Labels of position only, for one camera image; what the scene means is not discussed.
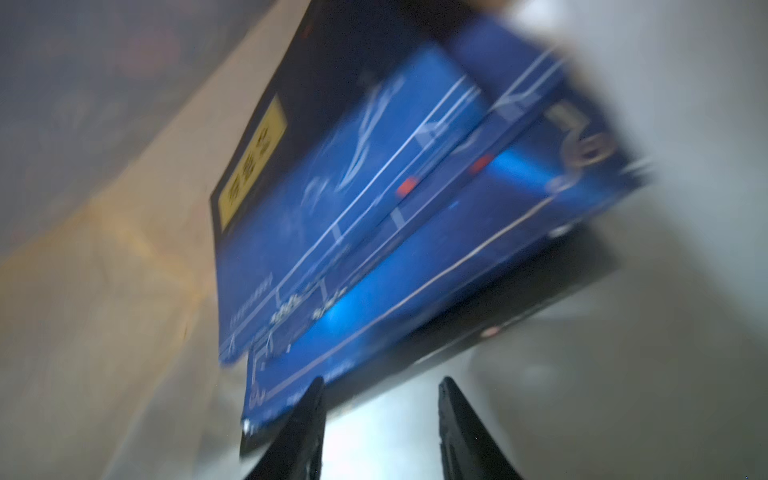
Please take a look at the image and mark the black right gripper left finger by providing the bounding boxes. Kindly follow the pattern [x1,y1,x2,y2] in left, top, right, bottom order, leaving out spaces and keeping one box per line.
[246,377,326,480]

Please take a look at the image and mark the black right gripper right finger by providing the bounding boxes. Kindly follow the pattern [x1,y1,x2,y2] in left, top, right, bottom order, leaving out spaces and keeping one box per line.
[438,377,522,480]

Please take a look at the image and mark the cream canvas tote bag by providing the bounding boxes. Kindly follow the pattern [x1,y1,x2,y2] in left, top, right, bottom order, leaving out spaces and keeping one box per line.
[1,1,767,479]

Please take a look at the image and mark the black book yellow lettering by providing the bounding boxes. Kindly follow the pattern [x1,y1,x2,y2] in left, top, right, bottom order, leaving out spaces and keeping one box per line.
[239,226,619,458]

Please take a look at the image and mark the The Little Prince book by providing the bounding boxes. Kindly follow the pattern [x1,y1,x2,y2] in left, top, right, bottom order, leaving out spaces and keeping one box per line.
[242,89,641,434]

